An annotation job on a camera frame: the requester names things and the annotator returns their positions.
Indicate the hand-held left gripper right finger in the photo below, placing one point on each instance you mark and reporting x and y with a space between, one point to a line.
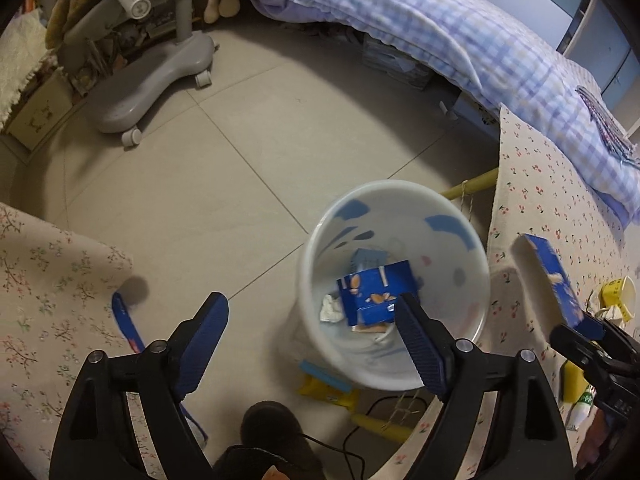
417 345

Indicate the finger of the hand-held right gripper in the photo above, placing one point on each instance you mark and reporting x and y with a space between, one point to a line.
580 337

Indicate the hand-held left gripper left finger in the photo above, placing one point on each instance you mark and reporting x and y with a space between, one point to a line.
200 345

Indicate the yellow paper cup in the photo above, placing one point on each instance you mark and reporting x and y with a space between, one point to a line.
619 297

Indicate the blue snack carton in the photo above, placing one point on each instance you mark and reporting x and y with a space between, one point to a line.
372 297

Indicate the long blue box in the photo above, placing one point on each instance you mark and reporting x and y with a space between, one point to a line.
552 275

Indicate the white plastic waste bin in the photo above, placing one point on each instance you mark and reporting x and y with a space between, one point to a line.
395 280

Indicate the white tissue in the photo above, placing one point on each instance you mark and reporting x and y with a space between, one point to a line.
331 309

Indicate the blue pen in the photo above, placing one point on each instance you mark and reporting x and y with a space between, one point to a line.
127 325

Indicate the yellow wooden table leg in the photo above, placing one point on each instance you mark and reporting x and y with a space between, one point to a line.
470 182
382 427

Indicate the yellow packet with blue strip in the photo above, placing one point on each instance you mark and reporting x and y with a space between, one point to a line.
325 390

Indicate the black fuzzy slipper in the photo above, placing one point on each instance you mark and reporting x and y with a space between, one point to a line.
272 430

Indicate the cherry print tablecloth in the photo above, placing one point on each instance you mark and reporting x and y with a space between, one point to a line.
530 200

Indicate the floral beige cloth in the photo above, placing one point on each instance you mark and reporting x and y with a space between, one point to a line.
45 300

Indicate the patterned purple cloth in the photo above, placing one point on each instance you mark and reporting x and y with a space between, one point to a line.
607 125

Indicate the grey rolling chair base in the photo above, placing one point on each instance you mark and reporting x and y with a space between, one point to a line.
145 70

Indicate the beige cardboard box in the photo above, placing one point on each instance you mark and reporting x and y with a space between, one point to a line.
42 110

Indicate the under-bed storage box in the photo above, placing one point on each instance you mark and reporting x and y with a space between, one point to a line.
395 62

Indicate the purple checked blanket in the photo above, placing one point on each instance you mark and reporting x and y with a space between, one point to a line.
450 25

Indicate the blue grey wardrobe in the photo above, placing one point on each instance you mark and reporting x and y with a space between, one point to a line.
575 5

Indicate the white fluffy rug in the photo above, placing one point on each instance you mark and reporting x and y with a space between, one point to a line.
17 65

